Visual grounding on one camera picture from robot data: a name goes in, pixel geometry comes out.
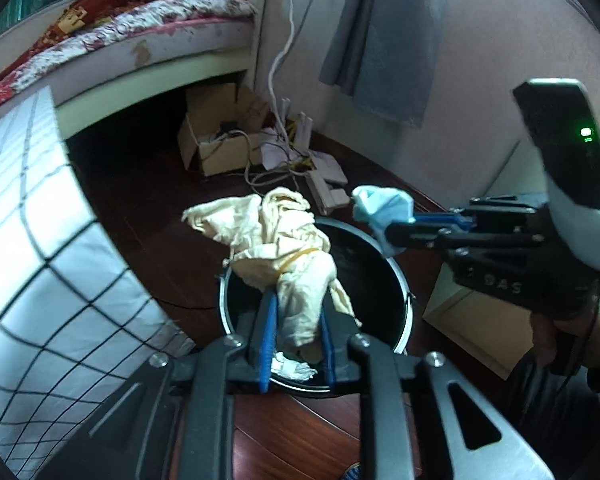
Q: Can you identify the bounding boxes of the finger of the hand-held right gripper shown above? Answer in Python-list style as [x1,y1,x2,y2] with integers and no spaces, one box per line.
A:
[409,199,551,229]
[384,221,556,252]

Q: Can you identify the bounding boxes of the white crumpled paper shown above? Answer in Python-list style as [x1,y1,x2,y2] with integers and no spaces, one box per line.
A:
[271,352,318,381]

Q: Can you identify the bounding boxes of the black round trash bin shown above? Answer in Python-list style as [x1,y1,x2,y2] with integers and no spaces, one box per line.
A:
[219,217,415,395]

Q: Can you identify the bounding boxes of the white hanging cable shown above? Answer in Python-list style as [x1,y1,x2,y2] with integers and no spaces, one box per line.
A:
[266,0,297,128]

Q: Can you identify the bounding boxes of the white router with antennas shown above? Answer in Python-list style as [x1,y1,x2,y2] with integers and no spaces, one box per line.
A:
[279,100,317,158]

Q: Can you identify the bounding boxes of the cream cloth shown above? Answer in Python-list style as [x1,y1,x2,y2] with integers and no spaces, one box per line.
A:
[181,186,363,361]

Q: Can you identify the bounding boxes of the floral bed mattress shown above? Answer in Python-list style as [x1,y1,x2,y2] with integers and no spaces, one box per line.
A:
[0,0,258,106]

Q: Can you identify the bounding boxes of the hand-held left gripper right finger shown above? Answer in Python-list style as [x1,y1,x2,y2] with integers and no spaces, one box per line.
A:
[317,307,556,480]

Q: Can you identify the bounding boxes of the grey-blue curtain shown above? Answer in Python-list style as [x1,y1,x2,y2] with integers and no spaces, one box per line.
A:
[320,0,451,128]

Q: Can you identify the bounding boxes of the white checked table cover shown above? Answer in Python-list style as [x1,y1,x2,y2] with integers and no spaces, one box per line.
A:
[0,85,196,448]

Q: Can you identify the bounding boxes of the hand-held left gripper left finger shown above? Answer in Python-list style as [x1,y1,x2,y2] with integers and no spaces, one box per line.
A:
[35,291,281,480]

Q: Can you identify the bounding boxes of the red patterned blanket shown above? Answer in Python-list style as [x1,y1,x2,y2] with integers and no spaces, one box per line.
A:
[40,0,131,41]

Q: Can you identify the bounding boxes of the white small boxes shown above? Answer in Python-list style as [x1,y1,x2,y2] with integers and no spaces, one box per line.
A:
[306,152,352,215]

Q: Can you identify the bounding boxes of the person's right hand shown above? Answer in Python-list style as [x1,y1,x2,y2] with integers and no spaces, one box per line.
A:
[530,310,561,376]

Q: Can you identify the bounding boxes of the cream bed frame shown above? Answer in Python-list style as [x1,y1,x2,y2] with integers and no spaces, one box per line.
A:
[55,42,255,137]

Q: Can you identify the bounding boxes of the light blue cloth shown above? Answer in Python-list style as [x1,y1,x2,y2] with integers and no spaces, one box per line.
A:
[351,185,416,257]

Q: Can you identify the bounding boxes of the open cardboard box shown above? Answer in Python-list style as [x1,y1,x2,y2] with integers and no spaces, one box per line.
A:
[177,82,273,177]

